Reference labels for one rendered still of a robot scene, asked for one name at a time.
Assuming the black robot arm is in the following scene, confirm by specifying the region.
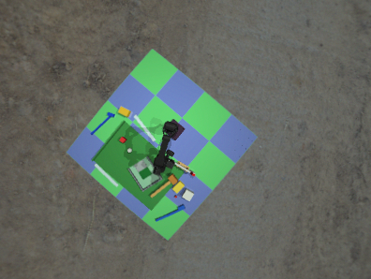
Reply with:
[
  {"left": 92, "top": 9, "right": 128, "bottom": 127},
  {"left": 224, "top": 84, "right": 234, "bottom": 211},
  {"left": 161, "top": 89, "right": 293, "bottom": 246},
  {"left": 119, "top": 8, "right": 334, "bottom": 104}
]
[{"left": 153, "top": 121, "right": 178, "bottom": 176}]

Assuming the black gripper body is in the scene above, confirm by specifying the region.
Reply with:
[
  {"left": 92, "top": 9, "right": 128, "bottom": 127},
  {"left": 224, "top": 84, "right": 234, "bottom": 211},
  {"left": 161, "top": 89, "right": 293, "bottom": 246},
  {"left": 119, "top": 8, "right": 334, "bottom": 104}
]
[{"left": 161, "top": 149, "right": 174, "bottom": 173}]

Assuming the green flat mat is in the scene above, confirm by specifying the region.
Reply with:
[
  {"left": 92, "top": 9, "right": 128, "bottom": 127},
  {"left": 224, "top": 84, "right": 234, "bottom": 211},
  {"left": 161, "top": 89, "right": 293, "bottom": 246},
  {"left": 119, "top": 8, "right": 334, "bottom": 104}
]
[{"left": 94, "top": 122, "right": 184, "bottom": 211}]

